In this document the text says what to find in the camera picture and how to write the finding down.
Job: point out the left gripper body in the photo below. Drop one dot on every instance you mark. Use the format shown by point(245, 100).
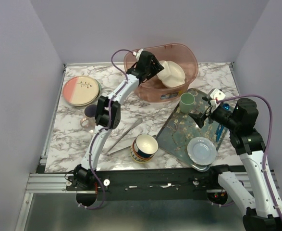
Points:
point(147, 70)

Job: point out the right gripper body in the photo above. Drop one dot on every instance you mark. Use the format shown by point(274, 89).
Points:
point(222, 116)

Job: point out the cream divided plate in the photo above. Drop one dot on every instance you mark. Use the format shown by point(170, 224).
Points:
point(172, 75)

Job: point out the pink cream ceramic plate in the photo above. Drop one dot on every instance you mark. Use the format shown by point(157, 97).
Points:
point(68, 91)

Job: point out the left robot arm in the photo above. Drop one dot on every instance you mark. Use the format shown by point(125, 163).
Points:
point(108, 113)

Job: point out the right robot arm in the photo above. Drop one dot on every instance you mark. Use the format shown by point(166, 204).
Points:
point(262, 208)

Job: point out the pink transparent plastic bin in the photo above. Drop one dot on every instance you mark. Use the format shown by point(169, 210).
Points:
point(153, 90)

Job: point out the blue metallic spoon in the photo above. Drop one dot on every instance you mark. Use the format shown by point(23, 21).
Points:
point(226, 106)

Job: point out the blue metallic fork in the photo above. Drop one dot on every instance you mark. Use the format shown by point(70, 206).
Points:
point(219, 132)

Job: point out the floral blossom tray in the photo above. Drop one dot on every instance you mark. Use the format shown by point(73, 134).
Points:
point(177, 132)

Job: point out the green plastic cup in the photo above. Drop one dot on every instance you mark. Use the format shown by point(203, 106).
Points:
point(186, 102)

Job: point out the light blue saucer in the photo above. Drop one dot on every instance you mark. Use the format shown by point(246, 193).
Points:
point(201, 151)

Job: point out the green plate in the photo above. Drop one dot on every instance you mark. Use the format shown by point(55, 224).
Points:
point(99, 87)

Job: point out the metal tongs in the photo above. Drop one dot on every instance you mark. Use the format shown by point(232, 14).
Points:
point(135, 124)

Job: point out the yellow cream ceramic plate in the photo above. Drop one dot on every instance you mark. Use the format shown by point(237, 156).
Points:
point(86, 90)

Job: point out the colourful striped bowl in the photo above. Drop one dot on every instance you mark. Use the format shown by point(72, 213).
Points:
point(143, 148)

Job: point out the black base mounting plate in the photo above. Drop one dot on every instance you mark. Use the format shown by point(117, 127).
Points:
point(146, 184)

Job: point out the iridescent pink mug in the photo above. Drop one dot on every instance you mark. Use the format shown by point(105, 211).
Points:
point(89, 120)

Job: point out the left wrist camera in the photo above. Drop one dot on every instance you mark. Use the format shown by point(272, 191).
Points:
point(137, 54)

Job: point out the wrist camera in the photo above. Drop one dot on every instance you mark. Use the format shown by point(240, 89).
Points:
point(137, 54)
point(213, 96)

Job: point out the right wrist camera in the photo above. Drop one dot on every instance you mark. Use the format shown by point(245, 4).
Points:
point(213, 96)

